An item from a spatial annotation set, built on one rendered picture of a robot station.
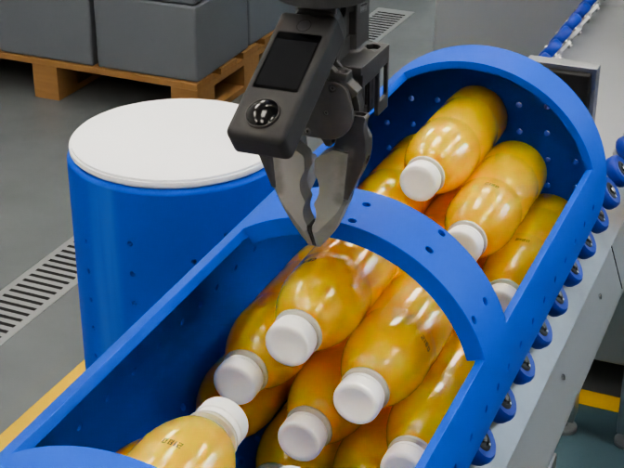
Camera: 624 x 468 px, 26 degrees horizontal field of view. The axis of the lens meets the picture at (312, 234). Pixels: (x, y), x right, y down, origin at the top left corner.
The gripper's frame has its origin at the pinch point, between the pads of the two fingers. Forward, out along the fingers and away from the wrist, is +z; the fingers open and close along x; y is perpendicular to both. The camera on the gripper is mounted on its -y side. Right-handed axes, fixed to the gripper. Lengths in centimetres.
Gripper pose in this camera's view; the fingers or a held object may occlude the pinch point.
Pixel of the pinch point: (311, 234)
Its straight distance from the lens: 105.7
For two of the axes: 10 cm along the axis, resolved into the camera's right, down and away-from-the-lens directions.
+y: 3.8, -4.2, 8.2
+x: -9.2, -1.7, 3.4
